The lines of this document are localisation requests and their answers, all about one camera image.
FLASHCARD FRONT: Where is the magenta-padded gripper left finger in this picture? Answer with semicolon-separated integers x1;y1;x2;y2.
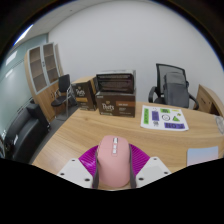
57;144;100;190

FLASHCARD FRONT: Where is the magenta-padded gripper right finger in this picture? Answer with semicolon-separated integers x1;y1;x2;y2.
128;143;172;189

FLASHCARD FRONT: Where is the pink computer mouse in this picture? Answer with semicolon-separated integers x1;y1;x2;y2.
95;134;133;189

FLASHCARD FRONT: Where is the pink and blue mouse pad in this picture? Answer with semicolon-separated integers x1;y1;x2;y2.
186;145;219;167

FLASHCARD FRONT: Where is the white sheet with coloured stickers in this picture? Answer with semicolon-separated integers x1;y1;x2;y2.
140;104;190;132

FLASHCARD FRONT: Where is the black leather sofa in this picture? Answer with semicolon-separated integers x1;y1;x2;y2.
3;101;51;164

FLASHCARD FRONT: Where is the wide brown carton box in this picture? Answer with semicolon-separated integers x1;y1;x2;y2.
94;89;137;118

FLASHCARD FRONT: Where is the tall brown carton box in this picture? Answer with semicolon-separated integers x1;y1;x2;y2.
71;76;98;112

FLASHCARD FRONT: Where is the grey backpack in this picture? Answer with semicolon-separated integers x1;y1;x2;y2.
163;72;191;109

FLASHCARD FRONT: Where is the white sheet with grey circle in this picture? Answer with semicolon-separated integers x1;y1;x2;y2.
214;115;224;134

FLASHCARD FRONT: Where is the black visitor chair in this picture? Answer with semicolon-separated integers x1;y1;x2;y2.
50;73;78;118

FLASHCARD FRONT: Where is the wooden shelf cabinet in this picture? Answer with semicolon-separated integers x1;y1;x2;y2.
23;42;63;123

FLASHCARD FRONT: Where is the open black carton box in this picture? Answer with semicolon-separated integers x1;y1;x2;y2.
95;69;137;95

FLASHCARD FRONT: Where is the black mesh office chair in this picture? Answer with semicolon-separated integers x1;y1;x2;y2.
148;63;200;110

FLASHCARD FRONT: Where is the ceiling light strip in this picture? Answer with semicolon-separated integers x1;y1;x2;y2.
13;23;34;46

